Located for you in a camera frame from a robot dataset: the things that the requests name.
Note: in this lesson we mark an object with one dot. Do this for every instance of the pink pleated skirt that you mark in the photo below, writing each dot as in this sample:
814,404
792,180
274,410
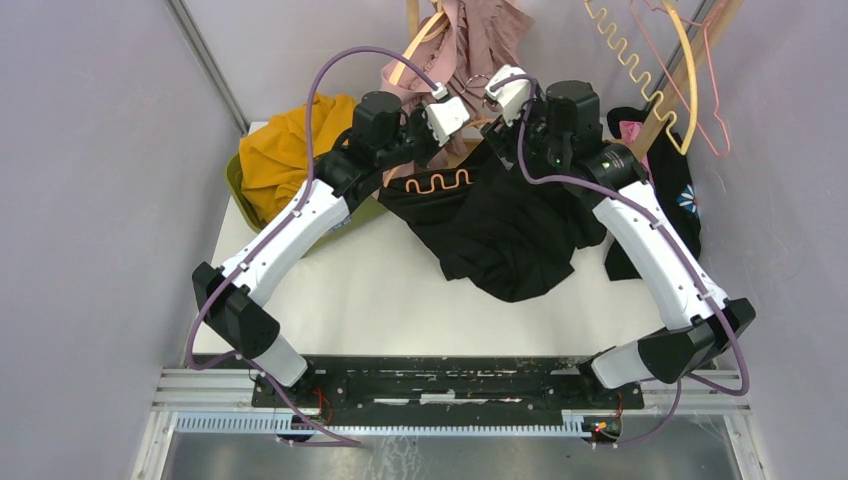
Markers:
480,37

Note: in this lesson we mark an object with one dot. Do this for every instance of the aluminium corner profile right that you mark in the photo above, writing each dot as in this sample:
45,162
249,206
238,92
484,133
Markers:
675,71

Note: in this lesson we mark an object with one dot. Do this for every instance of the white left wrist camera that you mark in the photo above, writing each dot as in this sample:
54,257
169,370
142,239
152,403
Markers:
446,115

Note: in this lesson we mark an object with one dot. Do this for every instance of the pink wire hanger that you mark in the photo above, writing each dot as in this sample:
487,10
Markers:
651,128

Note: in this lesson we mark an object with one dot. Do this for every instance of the black skirt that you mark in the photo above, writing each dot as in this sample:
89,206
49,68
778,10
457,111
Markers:
511,239

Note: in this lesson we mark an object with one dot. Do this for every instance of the black cloth on table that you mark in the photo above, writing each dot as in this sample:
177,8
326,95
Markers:
670,175

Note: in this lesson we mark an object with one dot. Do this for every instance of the cream hanger of yellow skirt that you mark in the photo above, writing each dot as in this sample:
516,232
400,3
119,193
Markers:
660,107

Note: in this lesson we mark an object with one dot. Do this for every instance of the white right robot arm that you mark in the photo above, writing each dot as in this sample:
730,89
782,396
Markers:
560,141

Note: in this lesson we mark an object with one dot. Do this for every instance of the yellow skirt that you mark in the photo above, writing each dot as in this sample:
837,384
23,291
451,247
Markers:
274,158

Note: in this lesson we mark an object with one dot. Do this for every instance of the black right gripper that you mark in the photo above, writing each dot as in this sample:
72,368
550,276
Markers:
499,133

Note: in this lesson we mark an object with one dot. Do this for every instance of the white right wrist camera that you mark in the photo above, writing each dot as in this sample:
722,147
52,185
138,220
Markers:
509,89

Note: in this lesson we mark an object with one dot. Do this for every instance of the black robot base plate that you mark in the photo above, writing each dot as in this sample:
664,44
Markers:
448,391

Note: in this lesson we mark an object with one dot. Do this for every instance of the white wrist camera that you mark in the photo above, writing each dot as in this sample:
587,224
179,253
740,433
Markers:
509,89
446,115

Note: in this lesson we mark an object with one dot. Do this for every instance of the aluminium corner profile left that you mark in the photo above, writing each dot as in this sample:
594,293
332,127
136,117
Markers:
201,51

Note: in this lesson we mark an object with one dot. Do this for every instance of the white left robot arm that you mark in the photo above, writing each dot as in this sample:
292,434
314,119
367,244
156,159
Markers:
232,296

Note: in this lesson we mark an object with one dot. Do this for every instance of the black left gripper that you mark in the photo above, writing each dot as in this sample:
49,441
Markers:
417,117

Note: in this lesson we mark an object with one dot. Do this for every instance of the aluminium corner profile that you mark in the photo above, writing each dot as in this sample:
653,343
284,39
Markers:
675,71
201,51

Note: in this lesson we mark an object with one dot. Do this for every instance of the small pink cloth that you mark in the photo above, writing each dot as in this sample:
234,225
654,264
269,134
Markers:
629,131

